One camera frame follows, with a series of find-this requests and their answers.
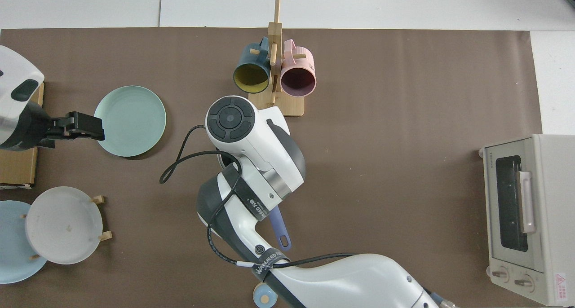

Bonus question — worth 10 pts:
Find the wooden cup stand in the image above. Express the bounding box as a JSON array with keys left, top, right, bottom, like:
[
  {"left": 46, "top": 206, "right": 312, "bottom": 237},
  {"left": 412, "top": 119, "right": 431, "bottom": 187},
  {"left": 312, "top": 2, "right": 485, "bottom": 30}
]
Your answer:
[{"left": 248, "top": 0, "right": 305, "bottom": 117}]

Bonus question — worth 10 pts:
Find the black pot with blue handle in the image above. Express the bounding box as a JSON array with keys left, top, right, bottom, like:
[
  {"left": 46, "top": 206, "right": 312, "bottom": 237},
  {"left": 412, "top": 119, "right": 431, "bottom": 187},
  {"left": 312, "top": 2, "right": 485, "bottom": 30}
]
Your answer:
[{"left": 218, "top": 149, "right": 292, "bottom": 251}]

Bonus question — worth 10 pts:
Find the wire basket with wooden floor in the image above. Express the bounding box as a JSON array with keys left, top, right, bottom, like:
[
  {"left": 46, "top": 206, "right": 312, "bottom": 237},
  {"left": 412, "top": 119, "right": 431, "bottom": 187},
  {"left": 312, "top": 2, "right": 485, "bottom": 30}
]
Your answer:
[{"left": 0, "top": 81, "right": 44, "bottom": 189}]

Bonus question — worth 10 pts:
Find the dark teal cup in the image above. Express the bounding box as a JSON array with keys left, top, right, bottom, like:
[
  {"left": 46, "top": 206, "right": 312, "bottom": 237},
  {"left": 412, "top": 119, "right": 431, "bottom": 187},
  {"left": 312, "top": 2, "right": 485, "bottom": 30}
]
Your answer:
[{"left": 233, "top": 36, "right": 272, "bottom": 94}]

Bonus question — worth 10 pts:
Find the pale toaster oven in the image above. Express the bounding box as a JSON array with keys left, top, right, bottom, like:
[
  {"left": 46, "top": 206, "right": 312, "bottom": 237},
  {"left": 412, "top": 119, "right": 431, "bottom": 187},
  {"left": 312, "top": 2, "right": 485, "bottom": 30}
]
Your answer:
[{"left": 478, "top": 134, "right": 575, "bottom": 307}]

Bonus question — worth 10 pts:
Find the small blue round thing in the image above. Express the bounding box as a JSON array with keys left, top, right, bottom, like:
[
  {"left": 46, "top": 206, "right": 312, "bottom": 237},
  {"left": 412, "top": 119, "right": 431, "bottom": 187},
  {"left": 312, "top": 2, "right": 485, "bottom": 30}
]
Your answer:
[{"left": 253, "top": 283, "right": 278, "bottom": 307}]

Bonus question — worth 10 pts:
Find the grey round plate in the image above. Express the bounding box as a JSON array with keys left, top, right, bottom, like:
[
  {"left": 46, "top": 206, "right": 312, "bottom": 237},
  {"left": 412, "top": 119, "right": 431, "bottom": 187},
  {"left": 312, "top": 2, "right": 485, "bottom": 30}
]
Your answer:
[{"left": 25, "top": 186, "right": 104, "bottom": 265}]

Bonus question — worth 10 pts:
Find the green round plate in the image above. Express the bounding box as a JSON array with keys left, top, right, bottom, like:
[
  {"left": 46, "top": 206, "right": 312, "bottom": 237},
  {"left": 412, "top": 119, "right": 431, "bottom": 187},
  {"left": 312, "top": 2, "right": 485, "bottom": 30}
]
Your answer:
[{"left": 93, "top": 85, "right": 167, "bottom": 158}]

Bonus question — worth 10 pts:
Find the brown table cloth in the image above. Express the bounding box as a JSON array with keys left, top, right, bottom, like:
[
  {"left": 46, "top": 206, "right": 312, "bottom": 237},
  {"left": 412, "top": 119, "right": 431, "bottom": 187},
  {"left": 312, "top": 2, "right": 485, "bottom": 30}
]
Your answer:
[{"left": 0, "top": 27, "right": 542, "bottom": 308}]

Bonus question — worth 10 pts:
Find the wooden plate rack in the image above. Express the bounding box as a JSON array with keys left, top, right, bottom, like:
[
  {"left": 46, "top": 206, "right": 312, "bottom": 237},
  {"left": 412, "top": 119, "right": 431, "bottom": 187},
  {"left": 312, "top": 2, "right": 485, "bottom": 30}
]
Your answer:
[{"left": 20, "top": 195, "right": 113, "bottom": 260}]

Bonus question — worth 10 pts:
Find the pink cup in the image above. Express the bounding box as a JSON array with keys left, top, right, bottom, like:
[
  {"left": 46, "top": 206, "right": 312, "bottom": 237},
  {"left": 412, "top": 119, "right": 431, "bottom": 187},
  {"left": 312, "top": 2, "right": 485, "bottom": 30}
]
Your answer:
[{"left": 280, "top": 39, "right": 317, "bottom": 97}]

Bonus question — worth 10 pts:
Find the light blue round plate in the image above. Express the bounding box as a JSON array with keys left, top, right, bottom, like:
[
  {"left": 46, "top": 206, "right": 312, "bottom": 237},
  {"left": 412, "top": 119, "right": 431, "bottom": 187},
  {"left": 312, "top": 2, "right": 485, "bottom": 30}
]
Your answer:
[{"left": 0, "top": 200, "right": 48, "bottom": 284}]

